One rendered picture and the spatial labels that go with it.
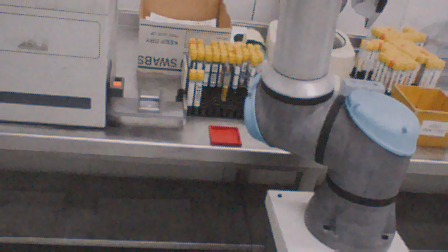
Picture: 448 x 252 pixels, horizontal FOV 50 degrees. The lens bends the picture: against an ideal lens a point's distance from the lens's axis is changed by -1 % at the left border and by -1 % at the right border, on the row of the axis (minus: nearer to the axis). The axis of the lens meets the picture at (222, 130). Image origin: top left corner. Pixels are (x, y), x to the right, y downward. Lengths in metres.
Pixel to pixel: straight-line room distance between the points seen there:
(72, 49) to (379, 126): 0.59
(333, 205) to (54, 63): 0.59
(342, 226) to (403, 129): 0.18
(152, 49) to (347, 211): 0.72
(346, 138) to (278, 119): 0.11
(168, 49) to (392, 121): 0.72
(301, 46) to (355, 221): 0.28
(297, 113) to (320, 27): 0.14
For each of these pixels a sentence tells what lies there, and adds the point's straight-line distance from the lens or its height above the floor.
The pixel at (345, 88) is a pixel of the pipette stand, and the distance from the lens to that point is 1.23.
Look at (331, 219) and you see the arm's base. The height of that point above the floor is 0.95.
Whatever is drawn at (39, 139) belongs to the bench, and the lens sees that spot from 1.06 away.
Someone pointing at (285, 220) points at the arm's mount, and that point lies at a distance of 0.84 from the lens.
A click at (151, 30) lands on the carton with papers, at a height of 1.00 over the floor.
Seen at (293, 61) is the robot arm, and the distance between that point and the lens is 0.72.
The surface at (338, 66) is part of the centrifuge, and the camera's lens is 1.36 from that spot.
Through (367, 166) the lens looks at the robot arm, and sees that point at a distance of 0.74.
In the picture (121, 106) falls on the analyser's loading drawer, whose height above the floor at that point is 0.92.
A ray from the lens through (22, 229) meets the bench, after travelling 1.73.
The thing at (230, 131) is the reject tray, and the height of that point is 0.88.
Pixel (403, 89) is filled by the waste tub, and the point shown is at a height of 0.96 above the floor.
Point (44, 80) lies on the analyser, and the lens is 1.03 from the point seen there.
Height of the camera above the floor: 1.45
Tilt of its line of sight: 31 degrees down
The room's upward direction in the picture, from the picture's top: 10 degrees clockwise
